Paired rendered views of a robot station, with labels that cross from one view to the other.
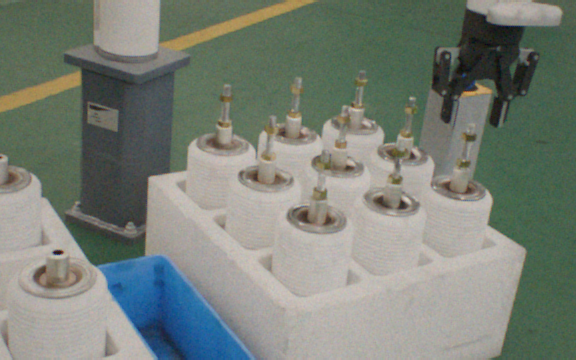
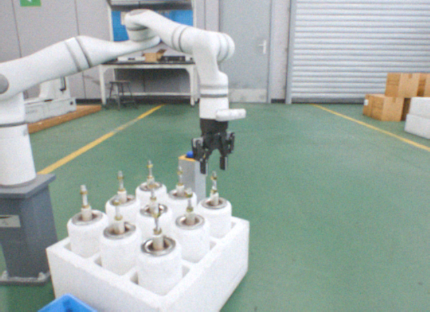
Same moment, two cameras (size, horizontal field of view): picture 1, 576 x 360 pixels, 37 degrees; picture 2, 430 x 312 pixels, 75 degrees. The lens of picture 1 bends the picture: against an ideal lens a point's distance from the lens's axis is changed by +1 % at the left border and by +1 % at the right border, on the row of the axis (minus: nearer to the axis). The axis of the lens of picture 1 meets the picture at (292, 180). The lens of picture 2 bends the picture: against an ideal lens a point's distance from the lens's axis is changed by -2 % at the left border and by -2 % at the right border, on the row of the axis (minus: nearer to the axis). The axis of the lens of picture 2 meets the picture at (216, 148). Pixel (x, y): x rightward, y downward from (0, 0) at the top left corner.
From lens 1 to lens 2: 0.41 m
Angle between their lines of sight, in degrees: 25
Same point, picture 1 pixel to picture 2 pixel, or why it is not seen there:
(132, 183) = (36, 251)
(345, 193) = (162, 223)
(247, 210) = (114, 253)
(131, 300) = not seen: outside the picture
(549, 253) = (238, 215)
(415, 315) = (218, 274)
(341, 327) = (189, 300)
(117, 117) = (18, 218)
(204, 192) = (83, 247)
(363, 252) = (184, 252)
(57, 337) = not seen: outside the picture
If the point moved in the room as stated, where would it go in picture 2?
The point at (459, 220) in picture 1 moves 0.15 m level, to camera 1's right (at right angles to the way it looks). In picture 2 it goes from (221, 218) to (268, 208)
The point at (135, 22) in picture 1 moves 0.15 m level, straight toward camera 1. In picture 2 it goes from (18, 165) to (20, 181)
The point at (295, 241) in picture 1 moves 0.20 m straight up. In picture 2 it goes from (152, 264) to (145, 169)
